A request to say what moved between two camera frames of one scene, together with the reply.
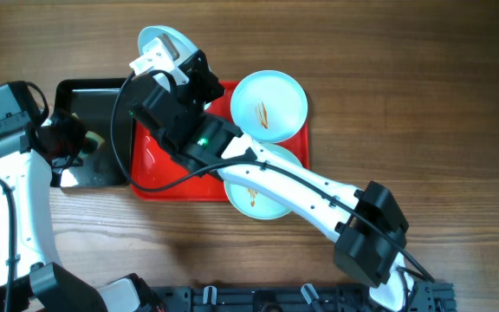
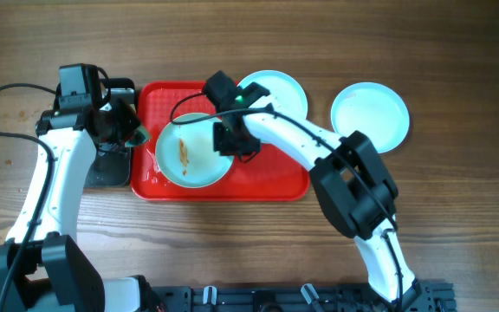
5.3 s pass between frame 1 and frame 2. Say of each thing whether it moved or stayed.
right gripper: moved
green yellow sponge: moved
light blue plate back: stayed
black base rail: stayed
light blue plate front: moved
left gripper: moved
